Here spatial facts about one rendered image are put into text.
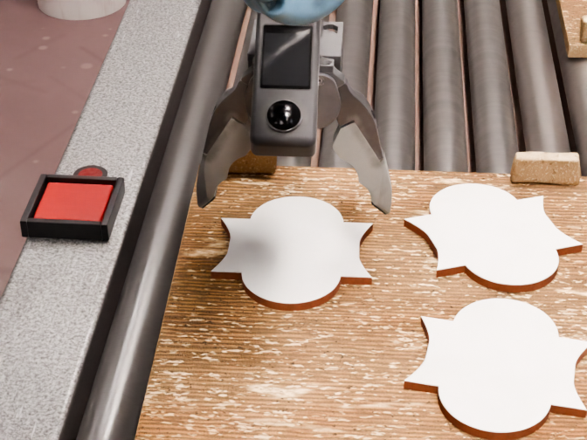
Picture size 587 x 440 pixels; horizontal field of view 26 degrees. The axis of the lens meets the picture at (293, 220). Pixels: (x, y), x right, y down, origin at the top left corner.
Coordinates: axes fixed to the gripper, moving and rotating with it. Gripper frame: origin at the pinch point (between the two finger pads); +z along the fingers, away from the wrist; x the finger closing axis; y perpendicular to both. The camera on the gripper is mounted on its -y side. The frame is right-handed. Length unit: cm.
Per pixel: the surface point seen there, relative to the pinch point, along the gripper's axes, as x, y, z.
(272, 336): 0.9, -10.5, 3.8
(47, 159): 67, 162, 95
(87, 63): 67, 210, 94
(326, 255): -2.7, -1.2, 2.8
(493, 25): -20, 47, 5
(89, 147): 20.7, 18.9, 5.4
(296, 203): 0.1, 6.1, 2.7
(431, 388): -10.7, -16.1, 3.4
